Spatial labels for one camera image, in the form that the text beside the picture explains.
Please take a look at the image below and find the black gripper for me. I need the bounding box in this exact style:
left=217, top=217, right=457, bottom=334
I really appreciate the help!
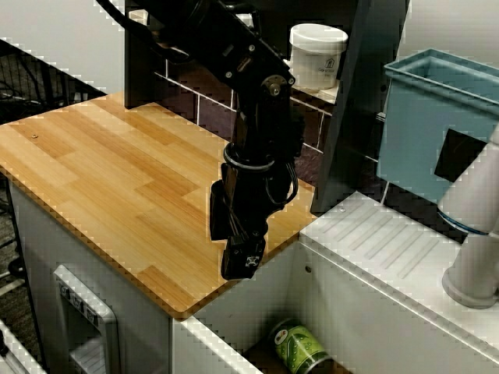
left=210, top=161, right=276, bottom=281

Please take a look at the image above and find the green pea can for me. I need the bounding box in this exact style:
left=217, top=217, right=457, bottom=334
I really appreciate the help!
left=268, top=318, right=334, bottom=374

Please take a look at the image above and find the white toy sink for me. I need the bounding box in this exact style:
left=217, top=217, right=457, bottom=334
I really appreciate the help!
left=171, top=189, right=499, bottom=374

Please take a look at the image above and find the dark tile backsplash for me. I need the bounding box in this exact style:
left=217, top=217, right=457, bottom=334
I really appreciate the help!
left=152, top=58, right=391, bottom=198

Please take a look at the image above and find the grey toy ice dispenser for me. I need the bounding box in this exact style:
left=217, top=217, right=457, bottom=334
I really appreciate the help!
left=53, top=263, right=121, bottom=374

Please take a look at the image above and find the white kitchen cabinet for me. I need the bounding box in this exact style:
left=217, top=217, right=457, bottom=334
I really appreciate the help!
left=6, top=171, right=173, bottom=374

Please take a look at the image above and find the black kitchen pillar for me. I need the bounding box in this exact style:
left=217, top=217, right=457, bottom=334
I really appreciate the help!
left=313, top=0, right=411, bottom=214

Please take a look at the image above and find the black kitchen back panel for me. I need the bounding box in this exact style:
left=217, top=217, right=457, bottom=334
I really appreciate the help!
left=123, top=0, right=239, bottom=111

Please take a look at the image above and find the white jar with printed label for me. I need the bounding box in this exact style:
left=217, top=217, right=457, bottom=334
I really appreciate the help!
left=288, top=23, right=349, bottom=91

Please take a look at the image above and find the teal plastic box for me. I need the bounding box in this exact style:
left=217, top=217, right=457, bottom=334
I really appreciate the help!
left=376, top=48, right=499, bottom=212

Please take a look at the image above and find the grey toy faucet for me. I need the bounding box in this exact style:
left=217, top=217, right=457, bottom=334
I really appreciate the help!
left=436, top=123, right=499, bottom=309

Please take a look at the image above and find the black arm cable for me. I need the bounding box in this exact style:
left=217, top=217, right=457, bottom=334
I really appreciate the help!
left=264, top=157, right=300, bottom=206

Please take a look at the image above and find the white aluminium frame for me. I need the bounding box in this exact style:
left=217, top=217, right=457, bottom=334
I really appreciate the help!
left=0, top=318, right=46, bottom=374

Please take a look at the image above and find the dark wire rack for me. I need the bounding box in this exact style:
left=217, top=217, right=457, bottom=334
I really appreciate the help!
left=0, top=37, right=108, bottom=115

